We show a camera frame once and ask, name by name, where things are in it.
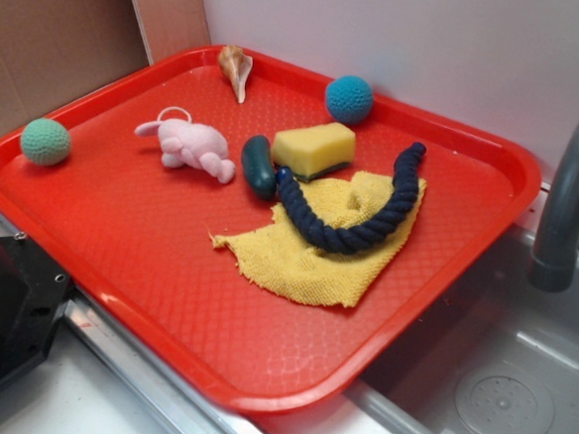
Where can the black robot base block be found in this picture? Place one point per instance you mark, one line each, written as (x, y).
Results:
(33, 291)

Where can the blue crocheted ball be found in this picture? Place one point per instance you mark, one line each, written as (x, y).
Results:
(349, 99)

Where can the green crocheted ball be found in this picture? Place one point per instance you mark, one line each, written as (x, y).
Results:
(45, 142)

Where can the yellow terry cloth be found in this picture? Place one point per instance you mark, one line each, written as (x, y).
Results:
(277, 258)

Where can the dark green toy cucumber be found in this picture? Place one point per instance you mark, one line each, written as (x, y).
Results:
(258, 168)

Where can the yellow sponge with green pad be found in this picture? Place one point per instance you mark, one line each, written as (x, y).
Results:
(314, 151)

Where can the pink plush bunny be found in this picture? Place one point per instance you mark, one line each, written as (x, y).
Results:
(187, 143)

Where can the tan conch seashell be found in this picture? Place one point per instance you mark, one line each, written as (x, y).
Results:
(236, 67)

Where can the red plastic tray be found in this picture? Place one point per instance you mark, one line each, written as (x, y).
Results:
(136, 236)

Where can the grey plastic sink basin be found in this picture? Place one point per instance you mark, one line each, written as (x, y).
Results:
(491, 355)

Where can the grey toy faucet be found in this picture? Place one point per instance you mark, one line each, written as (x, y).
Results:
(554, 254)

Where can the brown cardboard panel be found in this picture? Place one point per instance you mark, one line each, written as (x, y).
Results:
(55, 51)

